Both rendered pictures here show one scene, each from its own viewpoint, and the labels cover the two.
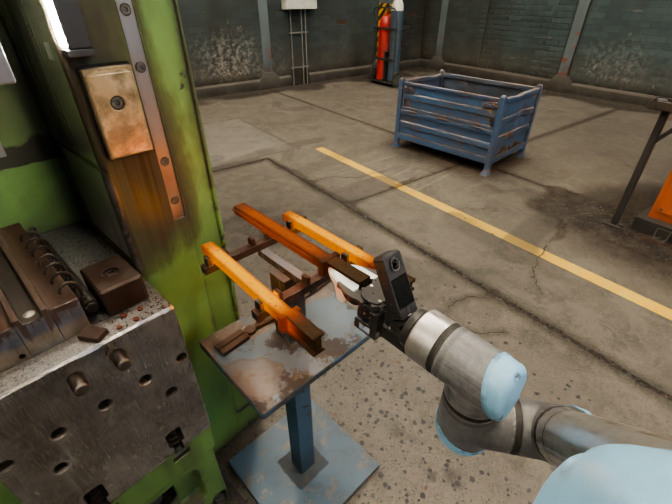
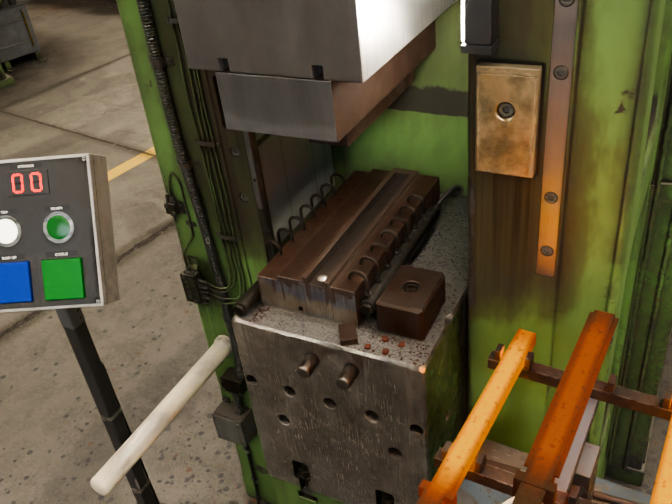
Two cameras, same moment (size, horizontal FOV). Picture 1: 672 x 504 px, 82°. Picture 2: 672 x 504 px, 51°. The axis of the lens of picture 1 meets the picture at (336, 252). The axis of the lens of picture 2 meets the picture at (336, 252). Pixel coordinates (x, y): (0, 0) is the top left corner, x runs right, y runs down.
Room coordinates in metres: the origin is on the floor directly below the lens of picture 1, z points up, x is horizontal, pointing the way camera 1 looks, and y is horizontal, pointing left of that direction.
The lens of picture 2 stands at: (0.33, -0.43, 1.72)
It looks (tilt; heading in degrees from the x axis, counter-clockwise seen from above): 34 degrees down; 77
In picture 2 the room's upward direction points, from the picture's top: 7 degrees counter-clockwise
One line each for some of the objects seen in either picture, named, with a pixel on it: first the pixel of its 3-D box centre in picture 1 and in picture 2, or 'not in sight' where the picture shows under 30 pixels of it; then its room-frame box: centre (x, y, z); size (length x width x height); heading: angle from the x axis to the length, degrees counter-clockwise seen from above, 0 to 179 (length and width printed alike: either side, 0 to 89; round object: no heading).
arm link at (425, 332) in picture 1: (430, 337); not in sight; (0.45, -0.16, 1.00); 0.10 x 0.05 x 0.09; 133
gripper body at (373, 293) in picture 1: (390, 314); not in sight; (0.51, -0.10, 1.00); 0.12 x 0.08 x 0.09; 43
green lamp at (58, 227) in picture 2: not in sight; (58, 227); (0.09, 0.78, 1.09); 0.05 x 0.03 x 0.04; 137
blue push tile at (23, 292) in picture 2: not in sight; (12, 282); (-0.02, 0.76, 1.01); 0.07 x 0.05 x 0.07; 162
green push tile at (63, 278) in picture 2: not in sight; (64, 278); (0.08, 0.73, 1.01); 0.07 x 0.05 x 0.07; 162
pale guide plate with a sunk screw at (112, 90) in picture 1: (119, 112); (506, 121); (0.80, 0.44, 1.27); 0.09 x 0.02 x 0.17; 137
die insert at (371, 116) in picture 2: not in sight; (364, 93); (0.68, 0.72, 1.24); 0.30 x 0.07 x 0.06; 47
